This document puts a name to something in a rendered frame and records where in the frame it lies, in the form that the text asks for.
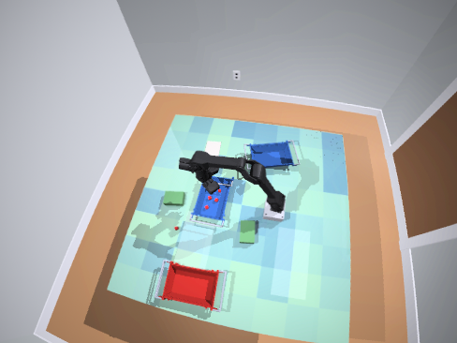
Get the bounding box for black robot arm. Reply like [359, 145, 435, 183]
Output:
[179, 150, 286, 214]

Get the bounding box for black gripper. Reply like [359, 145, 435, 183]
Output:
[192, 171, 220, 195]

